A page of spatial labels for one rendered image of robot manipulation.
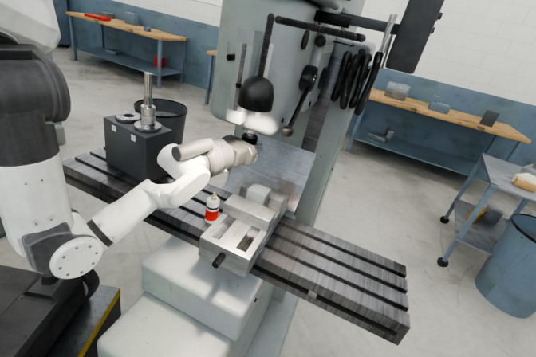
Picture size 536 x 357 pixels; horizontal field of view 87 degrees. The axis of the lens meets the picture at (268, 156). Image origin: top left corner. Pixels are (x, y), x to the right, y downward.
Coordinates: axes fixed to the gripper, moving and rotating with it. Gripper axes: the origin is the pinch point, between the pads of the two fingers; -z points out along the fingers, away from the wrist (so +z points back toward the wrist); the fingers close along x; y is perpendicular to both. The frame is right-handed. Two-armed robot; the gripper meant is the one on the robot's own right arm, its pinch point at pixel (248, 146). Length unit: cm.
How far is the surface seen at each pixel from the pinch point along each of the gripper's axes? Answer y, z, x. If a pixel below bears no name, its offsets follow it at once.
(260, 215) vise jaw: 16.1, 4.6, -12.2
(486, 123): 35, -386, -77
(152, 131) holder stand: 7.6, 8.5, 34.9
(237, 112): -13.8, 12.2, -4.2
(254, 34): -31.2, 11.8, -5.1
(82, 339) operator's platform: 83, 40, 29
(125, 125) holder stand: 8.4, 12.8, 44.4
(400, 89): 24, -370, 33
